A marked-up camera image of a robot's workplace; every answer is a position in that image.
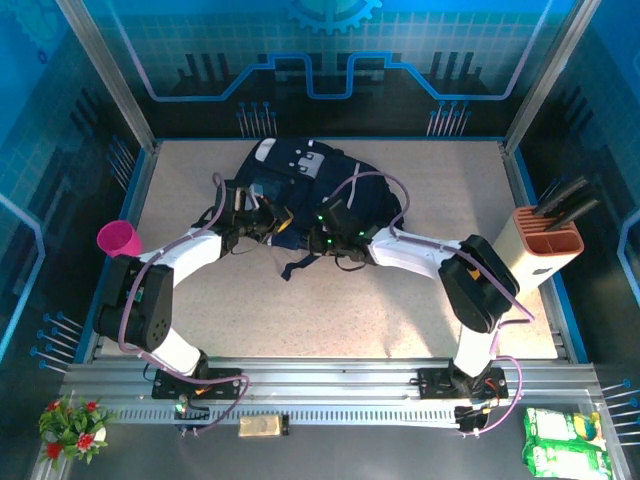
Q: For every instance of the navy blue backpack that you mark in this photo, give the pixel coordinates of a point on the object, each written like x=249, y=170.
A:
x=280, y=165

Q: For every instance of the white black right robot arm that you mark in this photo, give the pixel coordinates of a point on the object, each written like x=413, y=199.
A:
x=415, y=250

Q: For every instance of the pink plastic goblet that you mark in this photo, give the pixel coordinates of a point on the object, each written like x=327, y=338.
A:
x=117, y=240

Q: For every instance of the small tan box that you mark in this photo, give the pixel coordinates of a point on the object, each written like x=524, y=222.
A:
x=260, y=426

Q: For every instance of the white orange knife block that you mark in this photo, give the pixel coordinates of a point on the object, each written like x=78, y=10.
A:
x=555, y=250

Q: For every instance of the artificial red flower plant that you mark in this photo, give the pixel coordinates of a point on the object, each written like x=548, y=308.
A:
x=75, y=430

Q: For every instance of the green snack bag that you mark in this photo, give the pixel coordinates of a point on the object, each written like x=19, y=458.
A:
x=565, y=445

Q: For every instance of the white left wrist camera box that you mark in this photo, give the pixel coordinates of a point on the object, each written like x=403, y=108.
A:
x=240, y=199

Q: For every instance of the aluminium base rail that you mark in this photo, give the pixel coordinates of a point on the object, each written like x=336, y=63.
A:
x=325, y=385

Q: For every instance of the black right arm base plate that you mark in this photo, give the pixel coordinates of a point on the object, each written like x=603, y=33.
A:
x=432, y=382

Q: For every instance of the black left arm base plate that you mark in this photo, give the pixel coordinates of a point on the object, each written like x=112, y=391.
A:
x=170, y=387

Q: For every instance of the aluminium frame post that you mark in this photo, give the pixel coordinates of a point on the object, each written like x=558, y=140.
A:
x=550, y=75
x=107, y=75

